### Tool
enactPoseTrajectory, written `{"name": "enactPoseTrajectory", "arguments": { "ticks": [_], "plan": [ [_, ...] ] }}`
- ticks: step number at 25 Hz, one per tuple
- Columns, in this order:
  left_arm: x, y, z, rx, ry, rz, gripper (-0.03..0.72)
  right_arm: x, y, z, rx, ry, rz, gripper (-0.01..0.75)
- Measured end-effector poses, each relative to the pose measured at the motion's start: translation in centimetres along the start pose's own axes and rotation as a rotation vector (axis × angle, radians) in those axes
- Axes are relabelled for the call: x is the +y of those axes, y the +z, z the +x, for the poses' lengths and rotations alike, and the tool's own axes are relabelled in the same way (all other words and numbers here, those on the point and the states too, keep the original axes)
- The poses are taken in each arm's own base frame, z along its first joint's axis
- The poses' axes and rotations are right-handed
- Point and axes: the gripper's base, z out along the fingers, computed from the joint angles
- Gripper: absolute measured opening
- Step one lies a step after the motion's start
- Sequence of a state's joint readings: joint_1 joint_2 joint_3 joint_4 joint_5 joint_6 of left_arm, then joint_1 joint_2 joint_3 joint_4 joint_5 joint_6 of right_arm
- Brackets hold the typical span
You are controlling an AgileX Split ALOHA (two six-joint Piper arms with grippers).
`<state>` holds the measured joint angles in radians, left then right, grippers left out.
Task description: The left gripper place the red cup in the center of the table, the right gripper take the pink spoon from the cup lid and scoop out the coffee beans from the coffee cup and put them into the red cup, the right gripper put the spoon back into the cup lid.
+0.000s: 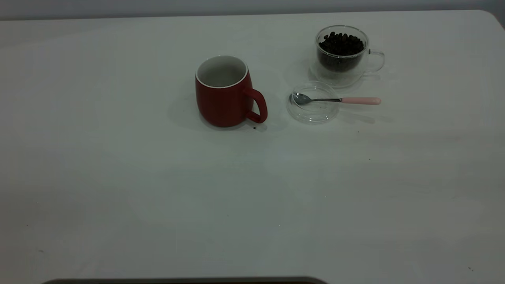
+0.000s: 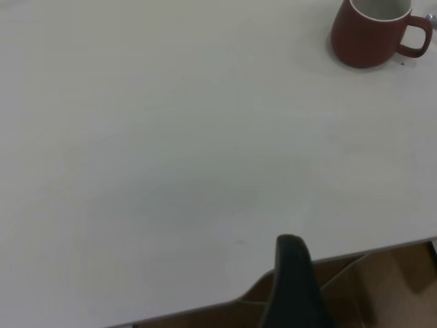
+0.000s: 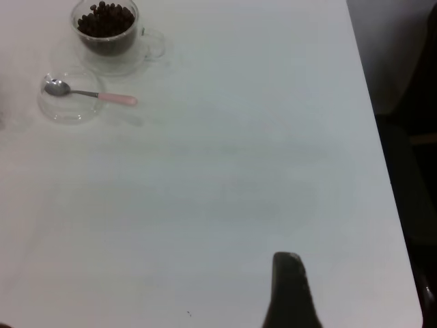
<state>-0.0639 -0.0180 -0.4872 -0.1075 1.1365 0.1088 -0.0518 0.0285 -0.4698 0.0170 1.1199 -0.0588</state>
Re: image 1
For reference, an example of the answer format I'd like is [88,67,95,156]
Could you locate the dark coffee beans pile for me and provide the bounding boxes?
[318,32,365,73]

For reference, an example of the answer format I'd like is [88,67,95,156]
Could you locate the red ceramic mug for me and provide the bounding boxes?
[195,55,268,128]

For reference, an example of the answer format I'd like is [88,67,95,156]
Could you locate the clear round glass dish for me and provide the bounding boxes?
[287,81,340,125]

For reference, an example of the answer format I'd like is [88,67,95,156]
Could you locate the metal spoon with pink handle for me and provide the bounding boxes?
[292,92,382,106]

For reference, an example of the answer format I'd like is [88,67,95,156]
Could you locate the clear double-wall glass cup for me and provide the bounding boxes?
[309,25,385,88]

